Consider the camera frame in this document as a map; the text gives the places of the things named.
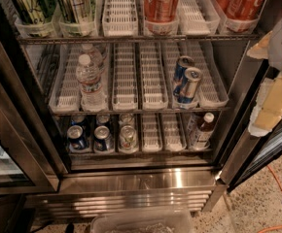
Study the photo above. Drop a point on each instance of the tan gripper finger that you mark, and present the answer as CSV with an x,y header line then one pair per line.
x,y
268,110
260,49

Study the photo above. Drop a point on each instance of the pepsi can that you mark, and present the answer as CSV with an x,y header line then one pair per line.
x,y
77,137
104,120
103,140
81,120

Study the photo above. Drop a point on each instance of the red coke can right front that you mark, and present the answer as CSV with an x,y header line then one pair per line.
x,y
243,9

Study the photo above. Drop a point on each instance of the right open fridge door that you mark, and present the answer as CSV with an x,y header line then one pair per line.
x,y
243,155

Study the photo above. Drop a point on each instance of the front red bull can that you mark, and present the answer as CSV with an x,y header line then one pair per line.
x,y
189,85

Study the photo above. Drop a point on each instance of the red bull can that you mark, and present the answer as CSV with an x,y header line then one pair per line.
x,y
182,63
189,85

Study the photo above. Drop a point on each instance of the rear red bull can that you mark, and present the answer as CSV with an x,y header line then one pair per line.
x,y
182,63

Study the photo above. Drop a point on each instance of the red coke can centre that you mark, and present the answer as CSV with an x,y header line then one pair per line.
x,y
160,11

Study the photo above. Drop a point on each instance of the stainless steel fridge cabinet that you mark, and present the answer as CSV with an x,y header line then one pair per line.
x,y
165,170

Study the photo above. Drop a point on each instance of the rear silver soda can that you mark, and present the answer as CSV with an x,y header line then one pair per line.
x,y
126,119

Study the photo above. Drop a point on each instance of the silver soda can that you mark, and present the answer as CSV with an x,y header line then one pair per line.
x,y
128,138
126,119

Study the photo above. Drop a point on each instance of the front silver soda can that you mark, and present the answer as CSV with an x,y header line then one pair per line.
x,y
128,138

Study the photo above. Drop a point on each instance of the green can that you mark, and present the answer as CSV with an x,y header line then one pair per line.
x,y
77,11
35,11

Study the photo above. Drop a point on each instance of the green can far left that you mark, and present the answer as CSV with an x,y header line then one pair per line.
x,y
35,11

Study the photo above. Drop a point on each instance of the left glass fridge door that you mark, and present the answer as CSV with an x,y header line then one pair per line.
x,y
23,167

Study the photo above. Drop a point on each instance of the brown tea bottle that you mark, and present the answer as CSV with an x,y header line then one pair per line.
x,y
204,129

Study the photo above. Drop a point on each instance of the empty white tray middle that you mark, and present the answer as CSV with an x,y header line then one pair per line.
x,y
125,92

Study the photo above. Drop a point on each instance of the empty white tray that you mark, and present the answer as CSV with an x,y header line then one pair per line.
x,y
120,18
125,92

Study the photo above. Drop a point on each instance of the empty white tray top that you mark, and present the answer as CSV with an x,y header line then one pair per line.
x,y
120,18

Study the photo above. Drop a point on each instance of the rear water bottle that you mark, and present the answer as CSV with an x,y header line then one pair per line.
x,y
94,55

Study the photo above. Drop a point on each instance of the water bottle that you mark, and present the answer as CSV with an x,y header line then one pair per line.
x,y
94,55
90,84

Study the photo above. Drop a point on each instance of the front water bottle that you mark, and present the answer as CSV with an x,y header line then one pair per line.
x,y
90,84

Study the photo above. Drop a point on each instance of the top wire shelf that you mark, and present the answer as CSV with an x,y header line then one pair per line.
x,y
134,39

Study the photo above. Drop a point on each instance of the wire shelf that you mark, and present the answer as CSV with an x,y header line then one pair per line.
x,y
134,39
139,111

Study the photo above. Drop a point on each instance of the middle wire shelf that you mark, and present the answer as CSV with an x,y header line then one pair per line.
x,y
139,111

